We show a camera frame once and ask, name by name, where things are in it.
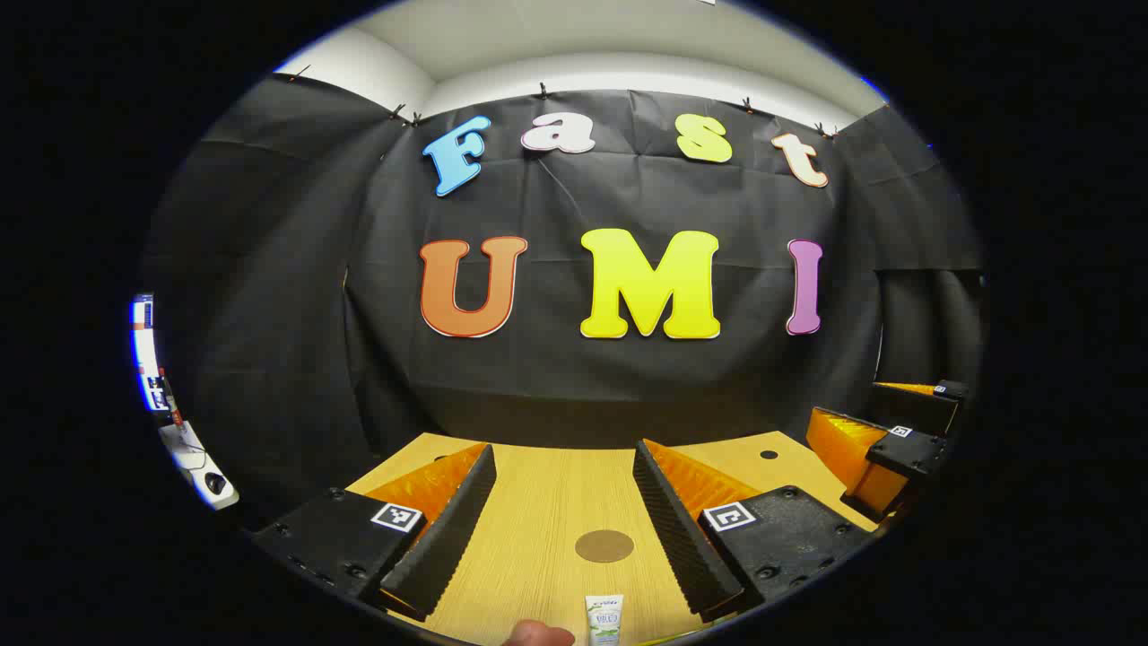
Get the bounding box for wooden desktop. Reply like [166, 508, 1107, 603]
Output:
[345, 431, 884, 646]

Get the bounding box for white toothpaste tube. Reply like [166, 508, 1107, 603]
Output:
[585, 594, 624, 646]

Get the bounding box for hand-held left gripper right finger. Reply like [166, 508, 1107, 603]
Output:
[633, 439, 875, 620]

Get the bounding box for row of black cloth clips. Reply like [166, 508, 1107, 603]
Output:
[287, 65, 844, 140]

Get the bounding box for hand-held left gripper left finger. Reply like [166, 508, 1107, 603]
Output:
[251, 442, 497, 622]

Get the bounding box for white table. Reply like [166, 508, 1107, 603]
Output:
[160, 422, 240, 512]

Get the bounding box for bright white screen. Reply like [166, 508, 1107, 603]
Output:
[132, 293, 171, 414]

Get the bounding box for round brown coaster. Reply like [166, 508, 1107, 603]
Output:
[575, 529, 635, 563]

